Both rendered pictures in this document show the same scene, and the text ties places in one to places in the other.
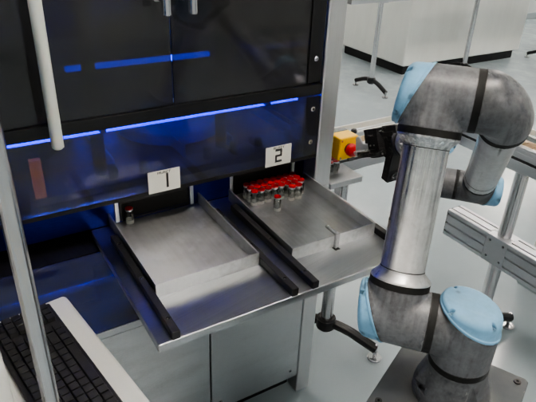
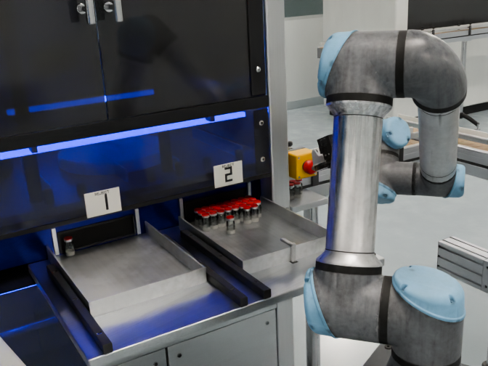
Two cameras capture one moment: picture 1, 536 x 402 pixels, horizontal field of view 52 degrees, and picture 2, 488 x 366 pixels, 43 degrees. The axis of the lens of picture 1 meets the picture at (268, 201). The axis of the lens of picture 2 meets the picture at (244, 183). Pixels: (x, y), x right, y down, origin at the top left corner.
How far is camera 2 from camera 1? 24 cm
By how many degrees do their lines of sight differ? 11
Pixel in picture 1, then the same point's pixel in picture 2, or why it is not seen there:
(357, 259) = not seen: hidden behind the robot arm
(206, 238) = (151, 262)
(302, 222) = (258, 241)
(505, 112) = (428, 66)
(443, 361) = (405, 350)
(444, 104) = (366, 67)
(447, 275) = not seen: hidden behind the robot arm
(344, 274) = (301, 284)
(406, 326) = (356, 311)
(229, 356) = not seen: outside the picture
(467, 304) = (421, 279)
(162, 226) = (104, 255)
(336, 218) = (296, 236)
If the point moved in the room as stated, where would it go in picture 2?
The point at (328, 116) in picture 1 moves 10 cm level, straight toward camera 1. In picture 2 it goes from (279, 131) to (276, 140)
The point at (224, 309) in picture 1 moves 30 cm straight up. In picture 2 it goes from (165, 323) to (149, 176)
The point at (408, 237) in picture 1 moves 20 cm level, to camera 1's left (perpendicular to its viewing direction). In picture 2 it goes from (348, 211) to (231, 216)
